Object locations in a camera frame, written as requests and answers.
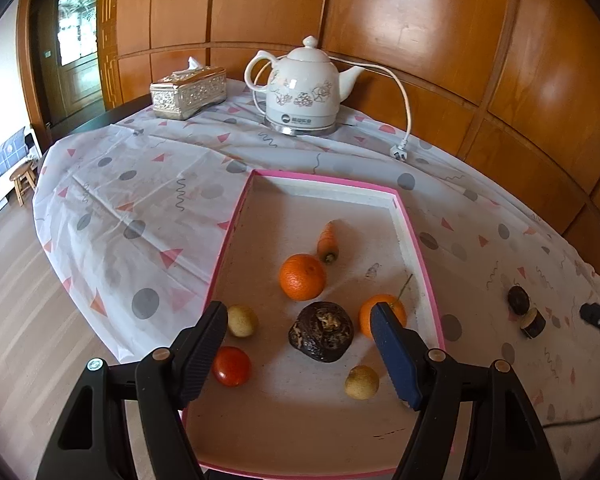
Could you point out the ornate silver tissue box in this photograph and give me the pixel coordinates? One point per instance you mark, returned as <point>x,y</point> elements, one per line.
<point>190,92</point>

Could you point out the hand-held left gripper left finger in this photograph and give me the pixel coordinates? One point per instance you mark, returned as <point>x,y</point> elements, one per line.
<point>205,345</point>

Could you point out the red tomato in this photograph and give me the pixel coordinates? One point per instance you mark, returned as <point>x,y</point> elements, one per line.
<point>232,366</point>

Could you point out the small orange with stem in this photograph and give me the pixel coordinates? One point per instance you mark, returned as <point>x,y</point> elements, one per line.
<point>366,317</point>

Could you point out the blue checked sofa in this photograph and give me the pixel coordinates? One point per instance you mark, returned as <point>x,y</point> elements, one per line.
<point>0,152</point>

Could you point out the dark fruit with beige top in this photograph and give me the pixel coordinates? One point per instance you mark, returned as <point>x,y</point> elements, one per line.
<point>532,322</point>

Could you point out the wooden glass door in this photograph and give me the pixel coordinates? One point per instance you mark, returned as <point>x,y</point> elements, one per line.
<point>77,25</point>

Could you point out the small carrot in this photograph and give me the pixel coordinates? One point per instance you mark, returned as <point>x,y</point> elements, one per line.
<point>326,240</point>

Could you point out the large dark brown fruit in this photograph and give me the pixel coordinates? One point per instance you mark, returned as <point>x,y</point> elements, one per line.
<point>321,331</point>

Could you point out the large orange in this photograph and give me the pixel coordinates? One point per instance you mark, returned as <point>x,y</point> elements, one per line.
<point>302,276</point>

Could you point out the white patterned tablecloth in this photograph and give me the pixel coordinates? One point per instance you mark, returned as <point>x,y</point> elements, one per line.
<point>130,185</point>

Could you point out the small tan round fruit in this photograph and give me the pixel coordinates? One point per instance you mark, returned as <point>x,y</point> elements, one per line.
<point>361,382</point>
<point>242,320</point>

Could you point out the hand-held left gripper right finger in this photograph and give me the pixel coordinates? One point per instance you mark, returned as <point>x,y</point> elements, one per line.
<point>395,355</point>

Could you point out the small dark brown fruit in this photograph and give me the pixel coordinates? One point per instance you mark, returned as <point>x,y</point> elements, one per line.
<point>518,300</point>

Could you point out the white floral electric kettle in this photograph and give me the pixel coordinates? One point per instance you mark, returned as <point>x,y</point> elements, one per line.
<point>305,92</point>

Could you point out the small wooden stool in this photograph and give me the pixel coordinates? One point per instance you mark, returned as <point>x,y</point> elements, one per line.
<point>24,177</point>

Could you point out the metal kettle base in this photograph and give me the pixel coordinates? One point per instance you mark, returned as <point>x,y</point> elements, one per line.
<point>300,131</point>

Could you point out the pink-rimmed white tray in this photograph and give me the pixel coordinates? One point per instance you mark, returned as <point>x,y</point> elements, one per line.
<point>280,420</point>

